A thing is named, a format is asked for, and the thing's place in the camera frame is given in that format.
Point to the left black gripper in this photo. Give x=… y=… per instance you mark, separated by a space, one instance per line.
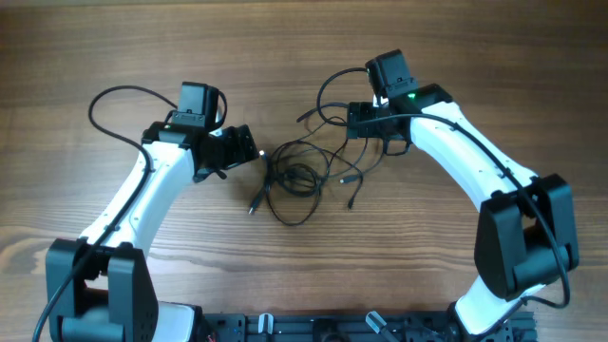
x=239 y=149

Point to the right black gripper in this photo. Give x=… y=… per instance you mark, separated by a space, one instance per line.
x=368 y=129

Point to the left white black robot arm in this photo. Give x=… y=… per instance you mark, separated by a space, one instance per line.
x=98 y=285

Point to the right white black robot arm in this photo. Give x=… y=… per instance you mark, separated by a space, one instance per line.
x=526 y=235

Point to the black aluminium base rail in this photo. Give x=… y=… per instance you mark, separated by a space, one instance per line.
x=422 y=326

